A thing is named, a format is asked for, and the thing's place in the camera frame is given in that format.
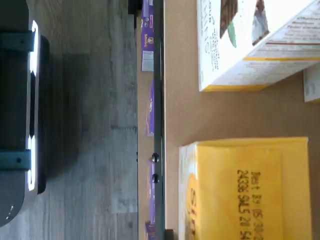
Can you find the dark grey robot base platform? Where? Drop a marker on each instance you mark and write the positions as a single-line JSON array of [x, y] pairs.
[[12, 100]]

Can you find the dark metal shelf beam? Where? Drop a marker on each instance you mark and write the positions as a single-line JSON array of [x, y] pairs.
[[159, 100]]

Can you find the brown shelf board with white boxes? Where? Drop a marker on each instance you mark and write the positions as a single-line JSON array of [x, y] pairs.
[[180, 112]]

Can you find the black shelf bolt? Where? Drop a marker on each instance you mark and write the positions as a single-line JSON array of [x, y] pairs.
[[155, 157], [155, 178]]

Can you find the purple Annie's box orange stripe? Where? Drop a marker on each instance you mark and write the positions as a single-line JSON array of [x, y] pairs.
[[151, 197]]

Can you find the purple Annie's box pink stripe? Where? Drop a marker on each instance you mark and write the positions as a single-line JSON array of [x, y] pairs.
[[147, 37]]

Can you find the white box with brownie picture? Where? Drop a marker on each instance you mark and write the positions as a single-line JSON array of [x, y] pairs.
[[225, 62]]

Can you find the white box with yellow label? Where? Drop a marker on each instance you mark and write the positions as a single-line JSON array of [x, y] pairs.
[[225, 190]]

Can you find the small white box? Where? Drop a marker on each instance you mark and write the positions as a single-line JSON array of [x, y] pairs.
[[312, 86]]

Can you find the black metal shelf post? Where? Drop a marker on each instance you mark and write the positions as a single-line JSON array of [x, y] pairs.
[[135, 6]]

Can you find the teal metal bracket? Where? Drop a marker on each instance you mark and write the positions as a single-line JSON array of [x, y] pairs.
[[12, 160], [15, 41]]

